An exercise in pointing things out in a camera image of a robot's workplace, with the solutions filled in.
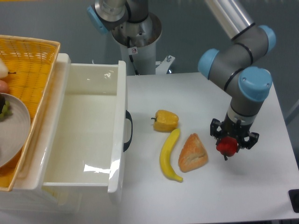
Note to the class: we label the black drawer handle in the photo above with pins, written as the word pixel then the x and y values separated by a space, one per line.
pixel 129 131

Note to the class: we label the grey ceramic plate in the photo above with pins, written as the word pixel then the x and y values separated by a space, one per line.
pixel 14 129

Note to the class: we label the white plastic drawer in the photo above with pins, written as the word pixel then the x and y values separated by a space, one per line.
pixel 88 145

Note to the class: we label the white table mounting bracket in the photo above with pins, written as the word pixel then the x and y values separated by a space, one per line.
pixel 164 67

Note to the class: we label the peach fruit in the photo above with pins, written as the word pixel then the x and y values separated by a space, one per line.
pixel 4 88

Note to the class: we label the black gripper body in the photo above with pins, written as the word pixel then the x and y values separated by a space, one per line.
pixel 234 130

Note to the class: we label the yellow bell pepper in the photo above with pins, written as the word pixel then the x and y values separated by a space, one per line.
pixel 165 121

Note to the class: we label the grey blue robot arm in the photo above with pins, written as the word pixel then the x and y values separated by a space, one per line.
pixel 231 70

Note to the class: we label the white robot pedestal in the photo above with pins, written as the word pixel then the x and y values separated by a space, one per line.
pixel 137 43

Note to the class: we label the red bell pepper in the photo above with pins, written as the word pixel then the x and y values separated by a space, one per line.
pixel 227 146

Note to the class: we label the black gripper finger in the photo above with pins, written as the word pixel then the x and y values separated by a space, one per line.
pixel 247 141
pixel 216 130

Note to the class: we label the yellow woven basket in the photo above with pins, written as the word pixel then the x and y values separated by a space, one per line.
pixel 30 62

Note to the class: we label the yellow banana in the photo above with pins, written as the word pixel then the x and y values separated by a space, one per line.
pixel 165 156

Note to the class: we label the triangular bread pastry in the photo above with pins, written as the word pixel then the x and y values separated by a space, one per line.
pixel 193 154

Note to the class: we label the black device at table edge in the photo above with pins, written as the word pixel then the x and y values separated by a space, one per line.
pixel 294 198

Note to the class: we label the green grapes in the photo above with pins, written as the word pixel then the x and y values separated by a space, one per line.
pixel 5 110

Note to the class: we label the white drawer cabinet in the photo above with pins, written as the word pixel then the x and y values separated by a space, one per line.
pixel 28 192

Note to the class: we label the white pear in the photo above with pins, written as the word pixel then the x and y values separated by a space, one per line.
pixel 4 71

